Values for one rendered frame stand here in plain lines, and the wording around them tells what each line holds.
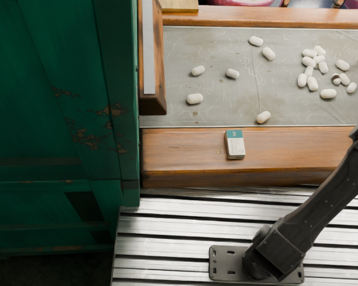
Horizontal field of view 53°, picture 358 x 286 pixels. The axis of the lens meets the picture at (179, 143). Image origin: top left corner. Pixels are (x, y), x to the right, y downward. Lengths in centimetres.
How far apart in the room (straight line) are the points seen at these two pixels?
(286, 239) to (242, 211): 19
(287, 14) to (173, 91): 39
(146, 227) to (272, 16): 63
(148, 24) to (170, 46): 14
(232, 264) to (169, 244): 14
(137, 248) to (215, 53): 51
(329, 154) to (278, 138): 12
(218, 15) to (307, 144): 41
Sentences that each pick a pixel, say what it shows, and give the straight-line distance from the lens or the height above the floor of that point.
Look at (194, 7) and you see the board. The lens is 99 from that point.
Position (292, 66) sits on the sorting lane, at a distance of 98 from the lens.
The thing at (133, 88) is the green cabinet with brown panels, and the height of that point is 113.
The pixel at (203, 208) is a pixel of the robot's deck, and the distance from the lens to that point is 82.
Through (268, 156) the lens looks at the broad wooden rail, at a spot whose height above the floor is 76.
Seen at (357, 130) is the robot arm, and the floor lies 99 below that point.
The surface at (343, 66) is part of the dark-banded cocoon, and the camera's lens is 102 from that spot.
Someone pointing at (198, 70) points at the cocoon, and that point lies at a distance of 88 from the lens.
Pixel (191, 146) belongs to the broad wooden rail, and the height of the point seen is 76.
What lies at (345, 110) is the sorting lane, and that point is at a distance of 96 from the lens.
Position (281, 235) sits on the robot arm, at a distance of 67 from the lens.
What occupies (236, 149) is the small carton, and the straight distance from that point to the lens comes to 76.
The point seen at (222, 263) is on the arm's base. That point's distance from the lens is 79.
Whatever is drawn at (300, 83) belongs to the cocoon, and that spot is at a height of 76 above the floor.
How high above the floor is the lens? 145
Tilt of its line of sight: 64 degrees down
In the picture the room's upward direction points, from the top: 11 degrees clockwise
